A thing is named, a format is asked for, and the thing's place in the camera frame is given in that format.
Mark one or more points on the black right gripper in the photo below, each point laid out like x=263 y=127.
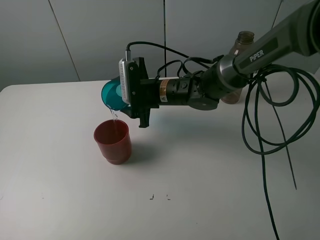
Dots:
x=157 y=92

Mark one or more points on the teal translucent plastic cup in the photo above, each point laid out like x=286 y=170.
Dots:
x=111 y=95

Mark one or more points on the smoky transparent water bottle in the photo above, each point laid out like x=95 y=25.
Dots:
x=243 y=41

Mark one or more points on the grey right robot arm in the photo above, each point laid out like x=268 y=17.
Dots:
x=202 y=90

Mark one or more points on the red plastic cup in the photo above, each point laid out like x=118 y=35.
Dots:
x=113 y=140

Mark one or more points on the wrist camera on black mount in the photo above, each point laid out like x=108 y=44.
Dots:
x=125 y=84

